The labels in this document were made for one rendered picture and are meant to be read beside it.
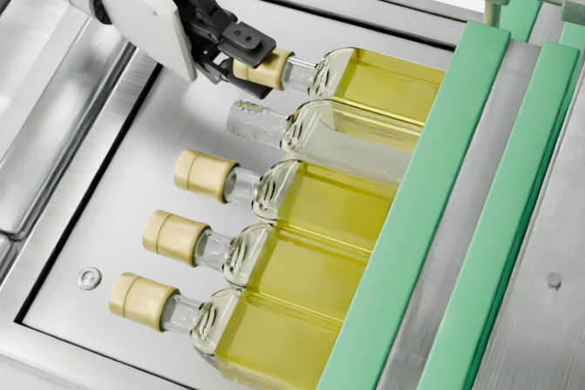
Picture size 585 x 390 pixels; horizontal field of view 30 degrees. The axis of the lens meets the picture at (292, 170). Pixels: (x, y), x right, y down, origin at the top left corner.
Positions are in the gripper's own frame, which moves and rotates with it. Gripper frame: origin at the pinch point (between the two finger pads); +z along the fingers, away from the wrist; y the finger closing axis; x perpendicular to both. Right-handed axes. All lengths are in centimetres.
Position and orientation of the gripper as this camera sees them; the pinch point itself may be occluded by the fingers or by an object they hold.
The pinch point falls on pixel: (252, 61)
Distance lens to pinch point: 93.7
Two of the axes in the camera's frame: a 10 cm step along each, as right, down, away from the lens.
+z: 7.9, 4.8, -3.7
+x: 6.0, -7.2, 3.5
